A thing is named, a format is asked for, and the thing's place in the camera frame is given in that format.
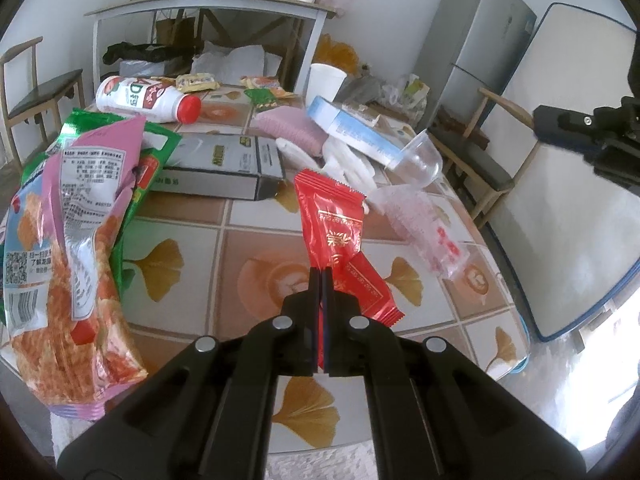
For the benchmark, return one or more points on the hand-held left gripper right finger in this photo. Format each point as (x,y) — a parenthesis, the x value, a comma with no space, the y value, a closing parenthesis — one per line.
(345,325)

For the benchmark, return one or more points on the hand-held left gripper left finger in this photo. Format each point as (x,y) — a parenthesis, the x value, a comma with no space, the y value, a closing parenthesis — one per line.
(300,320)

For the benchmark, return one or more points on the red candy wrapper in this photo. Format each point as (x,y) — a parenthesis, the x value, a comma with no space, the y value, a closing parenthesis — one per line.
(330,220)

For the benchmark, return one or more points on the pink orange chip bag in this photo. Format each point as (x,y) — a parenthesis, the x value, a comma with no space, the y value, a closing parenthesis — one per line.
(85,240)

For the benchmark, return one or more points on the green snack bag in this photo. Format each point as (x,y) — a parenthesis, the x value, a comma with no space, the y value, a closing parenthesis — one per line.
(82,122)

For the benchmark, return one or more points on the wooden chair grey seat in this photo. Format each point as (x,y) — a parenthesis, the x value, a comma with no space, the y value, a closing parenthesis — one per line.
(480,165)

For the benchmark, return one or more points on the white mattress blue edge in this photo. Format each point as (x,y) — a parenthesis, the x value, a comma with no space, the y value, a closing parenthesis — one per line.
(565,235)

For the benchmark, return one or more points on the clear wrapper red print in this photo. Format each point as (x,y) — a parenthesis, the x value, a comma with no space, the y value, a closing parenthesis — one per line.
(425,225)

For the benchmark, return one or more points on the grey refrigerator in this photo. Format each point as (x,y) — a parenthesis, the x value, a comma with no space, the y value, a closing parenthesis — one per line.
(475,35)

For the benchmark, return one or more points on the clear plastic cup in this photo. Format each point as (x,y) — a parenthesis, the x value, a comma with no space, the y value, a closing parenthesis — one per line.
(422,160)

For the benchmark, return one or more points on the white glove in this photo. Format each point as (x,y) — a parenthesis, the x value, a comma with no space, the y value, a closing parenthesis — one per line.
(345,160)

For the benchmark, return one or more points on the grey carton box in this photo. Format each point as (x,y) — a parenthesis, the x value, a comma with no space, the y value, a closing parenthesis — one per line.
(220,175)

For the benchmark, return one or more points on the clear bag with groceries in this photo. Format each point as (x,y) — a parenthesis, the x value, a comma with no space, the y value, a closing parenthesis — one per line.
(395,95)

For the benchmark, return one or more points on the pink cloth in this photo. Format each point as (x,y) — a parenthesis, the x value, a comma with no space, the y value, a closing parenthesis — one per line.
(295,125)

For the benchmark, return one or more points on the blue white carton box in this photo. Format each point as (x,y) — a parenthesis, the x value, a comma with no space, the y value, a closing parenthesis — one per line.
(350,127)

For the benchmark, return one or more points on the small green packet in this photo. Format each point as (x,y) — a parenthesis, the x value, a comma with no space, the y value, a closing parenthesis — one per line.
(265,97)

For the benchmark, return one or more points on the white paper cup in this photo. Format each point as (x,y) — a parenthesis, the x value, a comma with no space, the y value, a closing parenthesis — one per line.
(322,82)

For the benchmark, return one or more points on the orange snack packet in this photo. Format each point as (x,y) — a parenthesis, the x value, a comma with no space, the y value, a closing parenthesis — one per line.
(260,82)

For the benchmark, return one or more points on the orange plastic bag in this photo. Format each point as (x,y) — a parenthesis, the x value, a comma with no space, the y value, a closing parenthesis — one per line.
(335,52)

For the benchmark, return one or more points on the yellow snack packet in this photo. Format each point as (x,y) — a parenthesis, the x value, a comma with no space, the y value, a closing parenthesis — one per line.
(197,82)

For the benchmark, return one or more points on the white plastic bag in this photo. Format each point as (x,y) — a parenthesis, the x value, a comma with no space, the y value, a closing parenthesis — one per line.
(235,62)

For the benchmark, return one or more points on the white bottle red cap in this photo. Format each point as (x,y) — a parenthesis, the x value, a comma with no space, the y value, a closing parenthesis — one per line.
(135,97)

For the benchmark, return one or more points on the cardboard box silver top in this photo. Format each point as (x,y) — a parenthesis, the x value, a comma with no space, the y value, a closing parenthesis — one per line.
(145,67)

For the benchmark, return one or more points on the black cloth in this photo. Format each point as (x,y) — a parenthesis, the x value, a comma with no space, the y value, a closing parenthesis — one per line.
(140,52)

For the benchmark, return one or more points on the white side table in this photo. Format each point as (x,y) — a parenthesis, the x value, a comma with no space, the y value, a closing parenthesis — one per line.
(200,4)

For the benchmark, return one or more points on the wooden chair dark seat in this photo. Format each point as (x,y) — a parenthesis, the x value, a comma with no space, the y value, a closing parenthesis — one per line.
(42,92)

